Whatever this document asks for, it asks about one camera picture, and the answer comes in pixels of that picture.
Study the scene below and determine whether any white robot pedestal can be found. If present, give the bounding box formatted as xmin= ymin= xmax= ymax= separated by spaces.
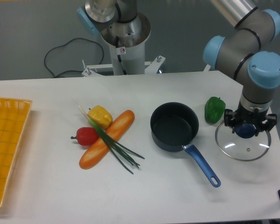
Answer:
xmin=101 ymin=13 xmax=151 ymax=75

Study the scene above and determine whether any yellow woven basket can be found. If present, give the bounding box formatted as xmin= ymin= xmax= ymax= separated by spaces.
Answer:
xmin=0 ymin=98 xmax=33 ymax=207

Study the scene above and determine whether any dark saucepan blue handle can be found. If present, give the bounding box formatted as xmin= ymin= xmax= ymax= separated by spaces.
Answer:
xmin=150 ymin=102 xmax=221 ymax=188

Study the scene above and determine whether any black cable on floor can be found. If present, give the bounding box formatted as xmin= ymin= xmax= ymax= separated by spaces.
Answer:
xmin=44 ymin=37 xmax=105 ymax=78

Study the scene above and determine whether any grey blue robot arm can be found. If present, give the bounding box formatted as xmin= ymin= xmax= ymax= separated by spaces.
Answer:
xmin=77 ymin=0 xmax=280 ymax=139

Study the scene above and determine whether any glass lid blue knob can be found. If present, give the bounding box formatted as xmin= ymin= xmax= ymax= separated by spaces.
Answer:
xmin=215 ymin=121 xmax=271 ymax=161

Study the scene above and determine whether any orange baguette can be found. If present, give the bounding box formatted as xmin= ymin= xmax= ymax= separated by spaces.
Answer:
xmin=78 ymin=109 xmax=135 ymax=170

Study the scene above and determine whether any green spring onion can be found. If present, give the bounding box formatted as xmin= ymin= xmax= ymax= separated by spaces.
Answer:
xmin=72 ymin=99 xmax=146 ymax=175

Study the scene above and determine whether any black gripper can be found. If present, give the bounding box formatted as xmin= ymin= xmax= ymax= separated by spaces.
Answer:
xmin=224 ymin=104 xmax=277 ymax=137

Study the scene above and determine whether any green bell pepper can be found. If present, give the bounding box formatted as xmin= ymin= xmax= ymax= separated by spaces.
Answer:
xmin=204 ymin=96 xmax=226 ymax=124

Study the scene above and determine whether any yellow bell pepper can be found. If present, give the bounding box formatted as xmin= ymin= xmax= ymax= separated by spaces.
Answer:
xmin=87 ymin=105 xmax=113 ymax=130

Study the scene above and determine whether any red bell pepper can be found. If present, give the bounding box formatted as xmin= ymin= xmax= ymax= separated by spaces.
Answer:
xmin=70 ymin=127 xmax=99 ymax=146

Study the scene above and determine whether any white pedestal base frame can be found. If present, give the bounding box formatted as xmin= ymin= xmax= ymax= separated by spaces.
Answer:
xmin=81 ymin=55 xmax=212 ymax=77

